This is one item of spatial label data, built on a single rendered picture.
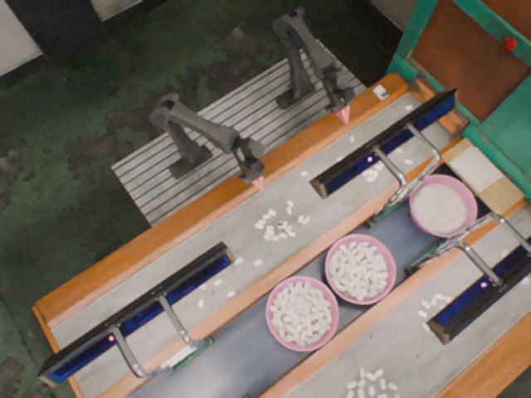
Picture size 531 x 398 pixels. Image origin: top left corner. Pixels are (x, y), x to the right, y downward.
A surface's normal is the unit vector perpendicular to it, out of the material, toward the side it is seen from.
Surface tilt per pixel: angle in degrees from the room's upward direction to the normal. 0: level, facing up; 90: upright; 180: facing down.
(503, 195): 0
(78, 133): 0
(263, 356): 0
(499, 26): 90
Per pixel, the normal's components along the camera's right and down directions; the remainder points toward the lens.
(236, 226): 0.00, -0.35
